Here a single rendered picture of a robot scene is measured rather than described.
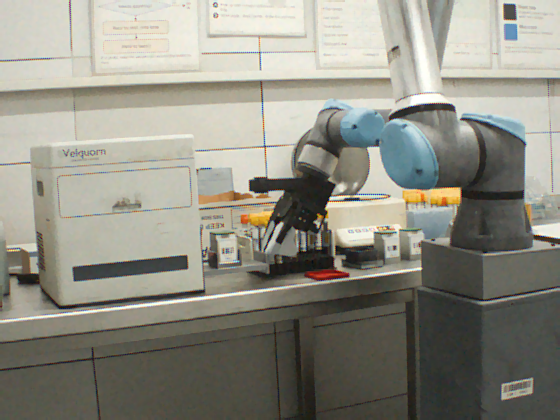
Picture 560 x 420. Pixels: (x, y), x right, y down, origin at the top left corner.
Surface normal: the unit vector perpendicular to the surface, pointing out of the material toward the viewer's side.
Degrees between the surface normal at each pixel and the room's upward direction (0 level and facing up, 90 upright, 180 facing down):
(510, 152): 93
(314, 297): 90
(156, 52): 94
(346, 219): 90
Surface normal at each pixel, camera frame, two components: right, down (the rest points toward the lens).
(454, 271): -0.91, 0.08
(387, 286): 0.40, 0.06
